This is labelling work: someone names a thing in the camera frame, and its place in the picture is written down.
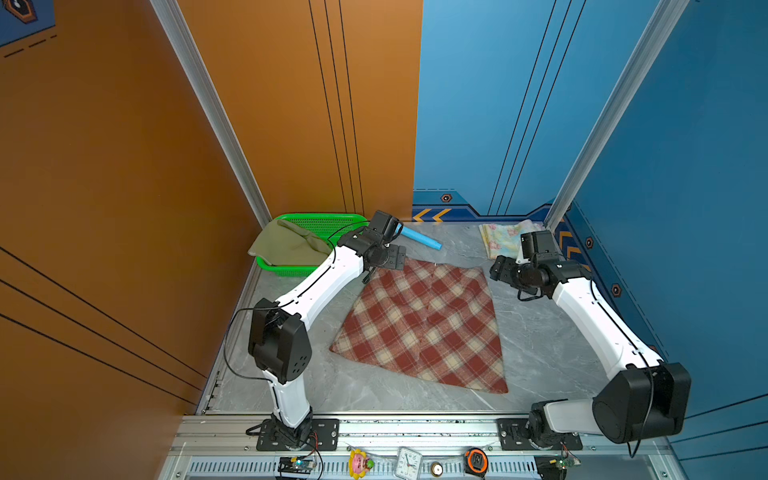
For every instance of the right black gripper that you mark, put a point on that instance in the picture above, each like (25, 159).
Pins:
(500, 270)

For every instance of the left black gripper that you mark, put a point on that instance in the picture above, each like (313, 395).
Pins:
(396, 257)

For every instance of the floral pastel skirt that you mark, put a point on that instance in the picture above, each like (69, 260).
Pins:
(504, 239)

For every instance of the olive green skirt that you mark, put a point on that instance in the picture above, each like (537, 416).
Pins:
(283, 243)

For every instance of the red plaid skirt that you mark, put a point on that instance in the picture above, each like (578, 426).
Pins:
(430, 321)

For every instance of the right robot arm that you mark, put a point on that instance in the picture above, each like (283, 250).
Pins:
(645, 397)

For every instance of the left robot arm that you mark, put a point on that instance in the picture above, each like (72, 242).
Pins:
(279, 340)

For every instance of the blue toy microphone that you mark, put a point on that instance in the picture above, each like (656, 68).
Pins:
(420, 238)

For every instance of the green plastic basket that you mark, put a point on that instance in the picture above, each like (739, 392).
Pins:
(328, 226)

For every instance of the right circuit board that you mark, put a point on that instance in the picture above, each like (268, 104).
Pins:
(555, 468)

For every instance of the orange black tape measure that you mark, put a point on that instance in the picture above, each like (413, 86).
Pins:
(475, 462)

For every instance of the yellow pink flower toy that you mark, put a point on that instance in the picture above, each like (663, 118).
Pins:
(360, 464)

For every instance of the small white clock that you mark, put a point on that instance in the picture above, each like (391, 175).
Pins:
(408, 464)

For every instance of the small round brass object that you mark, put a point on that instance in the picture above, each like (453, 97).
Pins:
(436, 469)

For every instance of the green circuit board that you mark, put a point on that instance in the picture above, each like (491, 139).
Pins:
(300, 468)

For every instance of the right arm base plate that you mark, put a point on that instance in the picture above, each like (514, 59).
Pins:
(518, 434)

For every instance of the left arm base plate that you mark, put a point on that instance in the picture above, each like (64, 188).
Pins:
(322, 434)

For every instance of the aluminium front rail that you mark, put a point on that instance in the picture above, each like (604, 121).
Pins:
(222, 447)

